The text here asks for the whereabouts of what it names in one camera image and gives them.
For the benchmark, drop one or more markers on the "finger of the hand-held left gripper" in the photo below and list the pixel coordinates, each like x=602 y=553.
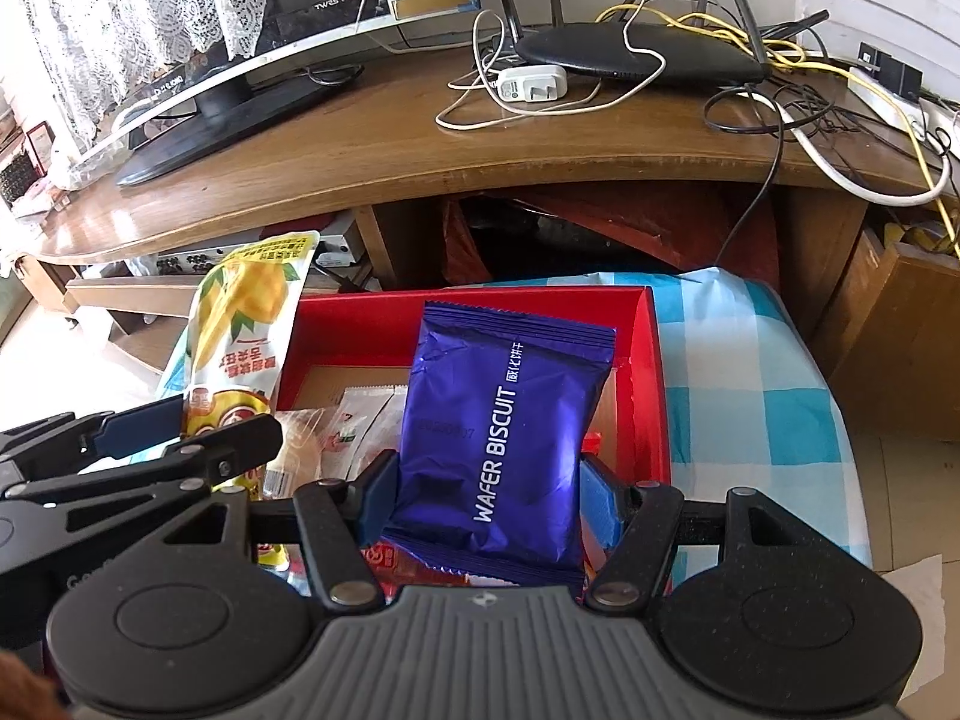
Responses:
x=240 y=444
x=142 y=421

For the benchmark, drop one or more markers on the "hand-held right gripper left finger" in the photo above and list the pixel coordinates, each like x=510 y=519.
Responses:
x=379 y=493

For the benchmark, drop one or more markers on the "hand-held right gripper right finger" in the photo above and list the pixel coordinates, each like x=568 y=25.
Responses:
x=600 y=499

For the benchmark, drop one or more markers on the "red cardboard box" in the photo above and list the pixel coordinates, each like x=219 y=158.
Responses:
x=645 y=390

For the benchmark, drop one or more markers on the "purple wafer biscuit packet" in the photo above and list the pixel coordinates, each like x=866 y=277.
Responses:
x=487 y=427

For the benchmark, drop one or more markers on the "yellow mango-print snack packet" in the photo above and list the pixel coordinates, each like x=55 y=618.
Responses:
x=236 y=315

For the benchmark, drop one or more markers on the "plain white snack packet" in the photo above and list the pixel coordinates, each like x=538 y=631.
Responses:
x=379 y=420

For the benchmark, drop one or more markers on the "red yellow snack packet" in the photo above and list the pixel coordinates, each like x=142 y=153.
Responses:
x=405 y=564

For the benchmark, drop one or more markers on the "blue white checkered tablecloth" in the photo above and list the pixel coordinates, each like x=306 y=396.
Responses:
x=750 y=390

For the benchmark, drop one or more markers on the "silver set-top box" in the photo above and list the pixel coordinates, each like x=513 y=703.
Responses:
x=337 y=244

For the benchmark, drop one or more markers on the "white paper sheet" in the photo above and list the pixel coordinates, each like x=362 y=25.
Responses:
x=916 y=600

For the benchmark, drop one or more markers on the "white lace cloth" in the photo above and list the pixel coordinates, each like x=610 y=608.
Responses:
x=127 y=22

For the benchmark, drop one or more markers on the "white charger plug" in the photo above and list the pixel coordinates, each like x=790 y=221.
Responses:
x=529 y=82

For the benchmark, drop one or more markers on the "black flat-screen TV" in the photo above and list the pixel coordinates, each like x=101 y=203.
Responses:
x=315 y=7

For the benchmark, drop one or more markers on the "black router with antennas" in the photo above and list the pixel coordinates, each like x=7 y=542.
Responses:
x=637 y=52

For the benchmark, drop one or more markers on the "white power strip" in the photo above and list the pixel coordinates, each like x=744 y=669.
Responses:
x=915 y=116

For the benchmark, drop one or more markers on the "black power adapter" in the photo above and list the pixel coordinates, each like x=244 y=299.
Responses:
x=892 y=71

